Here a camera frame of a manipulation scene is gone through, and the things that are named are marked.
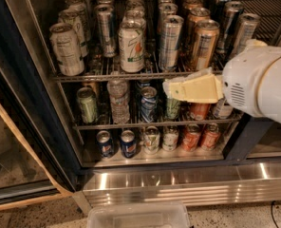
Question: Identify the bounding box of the right pepsi can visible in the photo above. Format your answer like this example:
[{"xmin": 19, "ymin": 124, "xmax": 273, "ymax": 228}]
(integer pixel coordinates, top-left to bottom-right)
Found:
[{"xmin": 120, "ymin": 130, "xmax": 137, "ymax": 158}]

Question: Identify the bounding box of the clear water bottle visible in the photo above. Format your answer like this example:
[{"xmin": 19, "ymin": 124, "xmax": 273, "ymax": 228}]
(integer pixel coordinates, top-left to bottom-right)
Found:
[{"xmin": 107, "ymin": 80, "xmax": 130, "ymax": 124}]

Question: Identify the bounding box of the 7up can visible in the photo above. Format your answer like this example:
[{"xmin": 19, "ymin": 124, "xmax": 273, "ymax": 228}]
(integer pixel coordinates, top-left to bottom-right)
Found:
[
  {"xmin": 143, "ymin": 126, "xmax": 160, "ymax": 154},
  {"xmin": 122, "ymin": 10, "xmax": 146, "ymax": 29},
  {"xmin": 119, "ymin": 21, "xmax": 144, "ymax": 73}
]

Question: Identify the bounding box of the left pepsi can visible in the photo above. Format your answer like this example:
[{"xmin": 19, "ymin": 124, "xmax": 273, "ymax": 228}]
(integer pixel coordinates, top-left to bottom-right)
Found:
[{"xmin": 96, "ymin": 130, "xmax": 114, "ymax": 158}]

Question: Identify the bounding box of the bottom right orange can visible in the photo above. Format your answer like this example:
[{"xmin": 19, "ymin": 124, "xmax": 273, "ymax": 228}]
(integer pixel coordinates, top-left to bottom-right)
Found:
[{"xmin": 199, "ymin": 123, "xmax": 220, "ymax": 151}]

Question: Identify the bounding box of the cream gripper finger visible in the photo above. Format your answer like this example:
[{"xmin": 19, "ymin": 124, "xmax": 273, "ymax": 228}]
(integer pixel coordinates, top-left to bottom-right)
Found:
[
  {"xmin": 246, "ymin": 39, "xmax": 267, "ymax": 47},
  {"xmin": 162, "ymin": 67, "xmax": 224, "ymax": 104}
]

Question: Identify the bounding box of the front white can left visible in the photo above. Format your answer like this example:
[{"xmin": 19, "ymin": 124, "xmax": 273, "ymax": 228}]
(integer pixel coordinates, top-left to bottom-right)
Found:
[{"xmin": 49, "ymin": 23, "xmax": 84, "ymax": 76}]

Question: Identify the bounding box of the front right silver can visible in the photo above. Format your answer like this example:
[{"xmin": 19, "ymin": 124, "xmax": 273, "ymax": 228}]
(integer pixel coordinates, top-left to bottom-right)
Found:
[{"xmin": 227, "ymin": 13, "xmax": 261, "ymax": 60}]

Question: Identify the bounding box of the bottom left orange can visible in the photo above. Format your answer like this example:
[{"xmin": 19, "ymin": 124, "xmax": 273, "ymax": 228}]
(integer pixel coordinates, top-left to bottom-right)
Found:
[{"xmin": 181, "ymin": 123, "xmax": 201, "ymax": 152}]

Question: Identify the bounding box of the clear plastic bin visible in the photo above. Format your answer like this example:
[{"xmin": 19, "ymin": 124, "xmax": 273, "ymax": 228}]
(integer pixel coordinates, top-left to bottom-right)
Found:
[{"xmin": 86, "ymin": 201, "xmax": 190, "ymax": 228}]

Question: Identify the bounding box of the green can middle shelf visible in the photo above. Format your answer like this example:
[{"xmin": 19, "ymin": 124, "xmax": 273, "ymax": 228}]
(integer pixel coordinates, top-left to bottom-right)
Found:
[{"xmin": 77, "ymin": 87, "xmax": 98, "ymax": 124}]

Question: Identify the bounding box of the light green can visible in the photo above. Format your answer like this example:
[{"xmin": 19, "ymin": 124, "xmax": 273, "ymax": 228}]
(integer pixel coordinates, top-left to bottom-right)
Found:
[{"xmin": 165, "ymin": 98, "xmax": 180, "ymax": 120}]

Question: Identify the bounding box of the front silver tall can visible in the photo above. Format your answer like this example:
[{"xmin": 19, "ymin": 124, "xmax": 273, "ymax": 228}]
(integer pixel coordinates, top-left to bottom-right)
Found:
[{"xmin": 159, "ymin": 15, "xmax": 183, "ymax": 71}]

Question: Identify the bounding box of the wire shelf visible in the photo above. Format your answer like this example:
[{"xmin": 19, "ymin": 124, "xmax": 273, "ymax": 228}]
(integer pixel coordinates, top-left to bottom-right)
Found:
[
  {"xmin": 73, "ymin": 111, "xmax": 243, "ymax": 131},
  {"xmin": 53, "ymin": 0, "xmax": 281, "ymax": 83}
]

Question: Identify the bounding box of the silver tall can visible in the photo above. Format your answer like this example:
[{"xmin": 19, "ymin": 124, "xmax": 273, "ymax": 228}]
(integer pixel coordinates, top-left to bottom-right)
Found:
[
  {"xmin": 159, "ymin": 15, "xmax": 183, "ymax": 71},
  {"xmin": 95, "ymin": 4, "xmax": 117, "ymax": 58},
  {"xmin": 158, "ymin": 3, "xmax": 178, "ymax": 26}
]

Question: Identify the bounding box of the blue white can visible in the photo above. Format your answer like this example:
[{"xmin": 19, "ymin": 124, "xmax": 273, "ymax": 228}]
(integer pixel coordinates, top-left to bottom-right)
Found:
[{"xmin": 140, "ymin": 86, "xmax": 158, "ymax": 123}]

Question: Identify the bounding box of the pepsi can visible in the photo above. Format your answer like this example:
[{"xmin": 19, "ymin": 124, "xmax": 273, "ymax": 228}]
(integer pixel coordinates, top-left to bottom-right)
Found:
[
  {"xmin": 120, "ymin": 130, "xmax": 137, "ymax": 158},
  {"xmin": 96, "ymin": 130, "xmax": 114, "ymax": 158}
]

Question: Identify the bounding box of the stainless fridge base panel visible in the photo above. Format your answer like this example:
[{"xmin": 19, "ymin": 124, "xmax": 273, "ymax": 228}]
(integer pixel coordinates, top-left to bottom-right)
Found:
[{"xmin": 73, "ymin": 162, "xmax": 281, "ymax": 213}]

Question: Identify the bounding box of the front 7up can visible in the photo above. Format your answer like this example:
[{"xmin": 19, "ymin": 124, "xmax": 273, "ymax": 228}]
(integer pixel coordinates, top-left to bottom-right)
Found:
[{"xmin": 119, "ymin": 21, "xmax": 144, "ymax": 73}]

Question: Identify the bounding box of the top wire shelf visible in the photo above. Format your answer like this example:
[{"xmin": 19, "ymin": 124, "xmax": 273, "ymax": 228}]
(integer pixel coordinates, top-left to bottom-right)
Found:
[{"xmin": 53, "ymin": 0, "xmax": 281, "ymax": 83}]

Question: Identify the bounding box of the orange soda can middle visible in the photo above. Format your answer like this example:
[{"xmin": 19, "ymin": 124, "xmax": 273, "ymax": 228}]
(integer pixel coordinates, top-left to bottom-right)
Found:
[{"xmin": 189, "ymin": 104, "xmax": 211, "ymax": 121}]

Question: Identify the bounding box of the open glass fridge door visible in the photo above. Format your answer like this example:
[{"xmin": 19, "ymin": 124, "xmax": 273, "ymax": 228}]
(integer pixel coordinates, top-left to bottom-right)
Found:
[{"xmin": 0, "ymin": 0, "xmax": 81, "ymax": 211}]

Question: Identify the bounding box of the orange tall can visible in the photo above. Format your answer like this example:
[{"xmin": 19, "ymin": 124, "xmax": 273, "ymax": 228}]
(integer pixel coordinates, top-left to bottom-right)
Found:
[
  {"xmin": 183, "ymin": 0, "xmax": 203, "ymax": 16},
  {"xmin": 184, "ymin": 8, "xmax": 210, "ymax": 49},
  {"xmin": 191, "ymin": 19, "xmax": 219, "ymax": 71}
]

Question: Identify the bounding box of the middle wire shelf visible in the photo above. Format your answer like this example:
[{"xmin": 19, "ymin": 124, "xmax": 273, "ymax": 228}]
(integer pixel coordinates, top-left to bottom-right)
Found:
[{"xmin": 73, "ymin": 111, "xmax": 243, "ymax": 131}]

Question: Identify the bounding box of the bottom 7up can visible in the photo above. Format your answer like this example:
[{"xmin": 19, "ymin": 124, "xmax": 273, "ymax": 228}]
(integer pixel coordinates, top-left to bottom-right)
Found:
[{"xmin": 143, "ymin": 126, "xmax": 160, "ymax": 154}]

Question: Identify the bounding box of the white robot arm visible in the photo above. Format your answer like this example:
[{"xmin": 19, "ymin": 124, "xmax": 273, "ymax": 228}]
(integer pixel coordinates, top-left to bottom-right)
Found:
[{"xmin": 162, "ymin": 39, "xmax": 281, "ymax": 124}]

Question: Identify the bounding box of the silver tall can left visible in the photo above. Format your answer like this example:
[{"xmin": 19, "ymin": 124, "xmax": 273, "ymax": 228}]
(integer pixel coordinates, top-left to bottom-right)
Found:
[{"xmin": 95, "ymin": 4, "xmax": 117, "ymax": 58}]

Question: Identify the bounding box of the bottom white can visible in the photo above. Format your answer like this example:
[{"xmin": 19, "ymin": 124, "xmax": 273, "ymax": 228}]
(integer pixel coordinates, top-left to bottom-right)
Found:
[{"xmin": 162, "ymin": 125, "xmax": 179, "ymax": 151}]

